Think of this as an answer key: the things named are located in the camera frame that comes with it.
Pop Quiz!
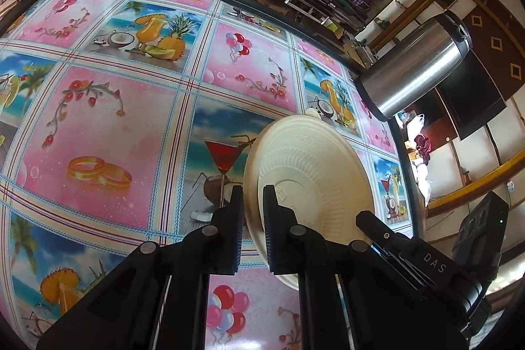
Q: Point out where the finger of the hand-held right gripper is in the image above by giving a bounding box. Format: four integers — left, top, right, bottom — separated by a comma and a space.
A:
355, 210, 411, 257

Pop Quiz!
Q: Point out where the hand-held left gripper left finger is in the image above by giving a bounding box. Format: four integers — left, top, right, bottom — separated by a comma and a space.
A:
36, 185, 245, 350

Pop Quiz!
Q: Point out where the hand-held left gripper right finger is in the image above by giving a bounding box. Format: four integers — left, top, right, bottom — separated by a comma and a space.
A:
263, 185, 468, 350

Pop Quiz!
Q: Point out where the cream plastic plate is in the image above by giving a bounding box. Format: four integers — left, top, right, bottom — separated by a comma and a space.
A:
243, 108, 375, 290

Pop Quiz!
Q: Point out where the black-rimmed table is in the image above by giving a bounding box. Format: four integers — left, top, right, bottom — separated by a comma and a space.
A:
0, 0, 427, 350

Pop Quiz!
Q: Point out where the white plastic bag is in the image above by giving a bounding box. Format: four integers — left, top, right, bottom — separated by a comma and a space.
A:
404, 114, 426, 138

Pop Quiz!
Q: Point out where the black television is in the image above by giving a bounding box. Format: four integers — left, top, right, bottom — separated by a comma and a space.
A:
436, 51, 506, 141

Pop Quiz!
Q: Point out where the printed fruit pattern tablecloth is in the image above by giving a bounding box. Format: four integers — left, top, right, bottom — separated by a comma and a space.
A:
0, 0, 416, 350

